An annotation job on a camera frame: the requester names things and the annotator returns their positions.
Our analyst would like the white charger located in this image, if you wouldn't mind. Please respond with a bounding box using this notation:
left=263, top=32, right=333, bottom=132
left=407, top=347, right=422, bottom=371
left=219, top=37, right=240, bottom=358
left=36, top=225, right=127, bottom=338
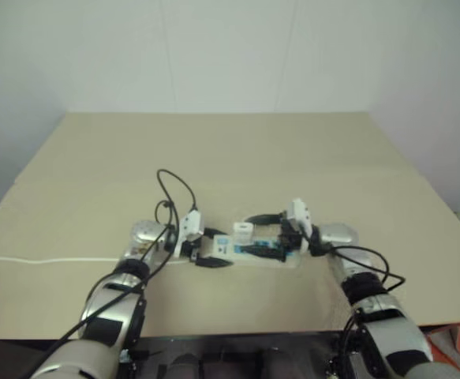
left=232, top=221, right=255, bottom=244

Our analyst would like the black frame under table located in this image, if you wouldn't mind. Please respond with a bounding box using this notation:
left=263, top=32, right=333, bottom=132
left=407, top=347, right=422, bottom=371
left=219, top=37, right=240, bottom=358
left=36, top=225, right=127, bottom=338
left=0, top=332, right=351, bottom=379

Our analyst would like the white power strip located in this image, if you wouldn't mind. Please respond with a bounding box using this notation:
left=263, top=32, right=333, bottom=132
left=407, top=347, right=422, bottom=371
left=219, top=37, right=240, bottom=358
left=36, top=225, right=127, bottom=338
left=174, top=230, right=300, bottom=270

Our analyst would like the white power strip cable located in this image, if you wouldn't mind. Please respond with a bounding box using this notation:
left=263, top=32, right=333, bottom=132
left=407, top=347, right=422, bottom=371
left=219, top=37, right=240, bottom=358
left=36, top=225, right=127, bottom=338
left=0, top=255, right=122, bottom=265

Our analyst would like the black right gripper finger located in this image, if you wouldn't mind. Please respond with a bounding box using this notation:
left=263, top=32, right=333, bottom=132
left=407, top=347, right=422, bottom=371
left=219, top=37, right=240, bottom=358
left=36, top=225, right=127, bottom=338
left=241, top=245, right=286, bottom=262
left=245, top=213, right=285, bottom=226

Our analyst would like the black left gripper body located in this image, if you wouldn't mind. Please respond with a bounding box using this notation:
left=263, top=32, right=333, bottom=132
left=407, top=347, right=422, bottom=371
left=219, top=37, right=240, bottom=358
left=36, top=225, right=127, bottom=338
left=181, top=235, right=211, bottom=265

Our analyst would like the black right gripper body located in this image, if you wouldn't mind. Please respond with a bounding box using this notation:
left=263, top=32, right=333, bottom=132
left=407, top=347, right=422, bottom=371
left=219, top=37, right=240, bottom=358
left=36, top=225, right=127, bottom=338
left=276, top=220, right=304, bottom=254

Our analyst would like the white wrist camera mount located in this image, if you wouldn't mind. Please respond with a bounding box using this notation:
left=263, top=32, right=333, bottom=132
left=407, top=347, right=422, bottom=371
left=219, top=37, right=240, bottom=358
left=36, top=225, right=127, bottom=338
left=173, top=210, right=207, bottom=257
left=283, top=198, right=314, bottom=256

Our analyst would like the dark rounded shape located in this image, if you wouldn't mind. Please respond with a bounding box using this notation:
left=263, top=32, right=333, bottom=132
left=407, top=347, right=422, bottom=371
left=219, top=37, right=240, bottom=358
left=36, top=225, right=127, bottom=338
left=166, top=352, right=204, bottom=379

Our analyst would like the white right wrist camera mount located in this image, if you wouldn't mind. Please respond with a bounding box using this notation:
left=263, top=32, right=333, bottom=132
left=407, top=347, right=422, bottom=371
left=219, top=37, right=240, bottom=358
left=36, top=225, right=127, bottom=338
left=283, top=198, right=314, bottom=256

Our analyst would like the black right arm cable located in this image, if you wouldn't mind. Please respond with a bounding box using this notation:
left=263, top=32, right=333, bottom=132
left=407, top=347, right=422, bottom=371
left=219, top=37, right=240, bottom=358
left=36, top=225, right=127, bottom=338
left=316, top=245, right=407, bottom=368

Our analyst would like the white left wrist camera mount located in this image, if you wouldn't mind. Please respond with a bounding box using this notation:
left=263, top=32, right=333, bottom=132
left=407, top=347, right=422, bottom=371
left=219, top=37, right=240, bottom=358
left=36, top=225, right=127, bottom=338
left=173, top=210, right=207, bottom=257

